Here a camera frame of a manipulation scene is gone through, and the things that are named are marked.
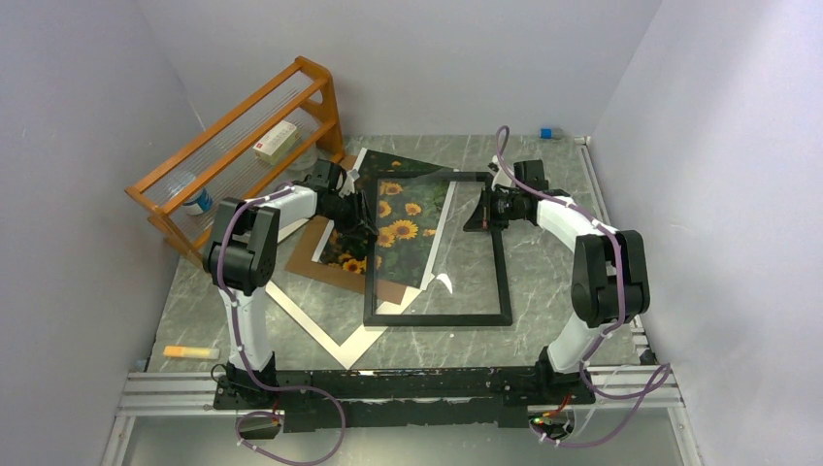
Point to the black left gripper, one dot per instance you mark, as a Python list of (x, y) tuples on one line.
[(361, 220)]

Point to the orange wooden shelf rack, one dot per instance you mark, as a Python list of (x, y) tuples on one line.
[(222, 160)]

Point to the blue labelled plastic bottle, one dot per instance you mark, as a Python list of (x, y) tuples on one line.
[(197, 204)]

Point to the sunflower photo print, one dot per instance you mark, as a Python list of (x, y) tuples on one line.
[(409, 212)]

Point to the blue capped small bottle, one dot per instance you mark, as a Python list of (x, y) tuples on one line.
[(551, 133)]

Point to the black picture frame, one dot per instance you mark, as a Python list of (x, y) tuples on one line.
[(371, 316)]

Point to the orange yellow marker pen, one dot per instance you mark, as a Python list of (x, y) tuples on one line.
[(191, 353)]

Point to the white mat board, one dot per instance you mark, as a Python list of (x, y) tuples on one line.
[(331, 316)]

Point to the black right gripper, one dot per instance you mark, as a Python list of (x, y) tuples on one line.
[(482, 217)]

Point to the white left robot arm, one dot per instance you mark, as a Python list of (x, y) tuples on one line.
[(241, 256)]

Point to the brown backing board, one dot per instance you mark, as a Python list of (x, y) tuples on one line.
[(322, 254)]

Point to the white red medicine box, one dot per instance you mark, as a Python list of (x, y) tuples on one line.
[(277, 142)]

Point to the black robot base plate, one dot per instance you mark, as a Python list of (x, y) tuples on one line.
[(325, 399)]

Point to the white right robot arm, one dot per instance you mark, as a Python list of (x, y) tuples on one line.
[(609, 279)]

